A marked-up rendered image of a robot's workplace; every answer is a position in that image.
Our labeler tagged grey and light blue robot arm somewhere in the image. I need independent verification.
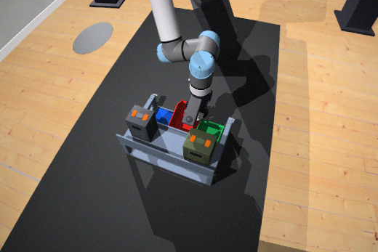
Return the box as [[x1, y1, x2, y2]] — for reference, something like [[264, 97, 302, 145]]
[[150, 0, 220, 126]]

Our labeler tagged grey metal shelf rack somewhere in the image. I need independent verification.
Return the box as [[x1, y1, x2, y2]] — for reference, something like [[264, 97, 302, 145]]
[[116, 94, 234, 186]]

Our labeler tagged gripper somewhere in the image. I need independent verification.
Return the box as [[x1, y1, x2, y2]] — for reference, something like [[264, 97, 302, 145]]
[[185, 90, 213, 121]]

